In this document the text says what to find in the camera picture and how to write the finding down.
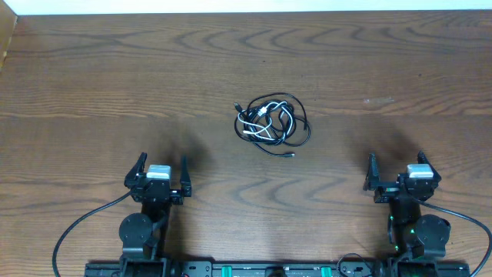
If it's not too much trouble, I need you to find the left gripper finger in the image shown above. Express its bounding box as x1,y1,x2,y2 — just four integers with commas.
124,152,148,189
180,156,191,197

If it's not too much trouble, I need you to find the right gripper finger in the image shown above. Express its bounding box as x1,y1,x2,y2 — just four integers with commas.
363,153,381,191
417,150,441,182

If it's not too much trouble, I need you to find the thin black cable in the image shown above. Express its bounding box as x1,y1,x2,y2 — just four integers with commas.
245,111,296,158

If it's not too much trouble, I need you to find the white usb cable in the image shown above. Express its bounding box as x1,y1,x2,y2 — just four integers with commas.
237,100,296,141

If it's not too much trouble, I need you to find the black usb cable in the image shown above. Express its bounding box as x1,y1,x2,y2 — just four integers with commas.
233,92,311,148

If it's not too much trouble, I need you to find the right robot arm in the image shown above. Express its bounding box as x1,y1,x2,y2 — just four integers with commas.
364,152,450,276

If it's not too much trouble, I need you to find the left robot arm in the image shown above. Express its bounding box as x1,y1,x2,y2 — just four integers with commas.
112,152,192,277

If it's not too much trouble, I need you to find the wooden side panel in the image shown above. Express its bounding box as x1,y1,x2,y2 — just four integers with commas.
0,0,18,68

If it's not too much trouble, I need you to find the right camera cable black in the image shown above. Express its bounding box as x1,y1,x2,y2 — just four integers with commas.
417,200,491,276

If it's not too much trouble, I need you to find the camera cable black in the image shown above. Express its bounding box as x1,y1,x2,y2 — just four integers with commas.
52,191,134,277
417,200,491,276

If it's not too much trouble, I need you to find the left camera cable black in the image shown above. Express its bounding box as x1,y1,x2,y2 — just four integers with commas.
52,191,134,277

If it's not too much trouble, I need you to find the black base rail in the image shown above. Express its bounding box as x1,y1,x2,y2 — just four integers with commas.
83,260,470,277

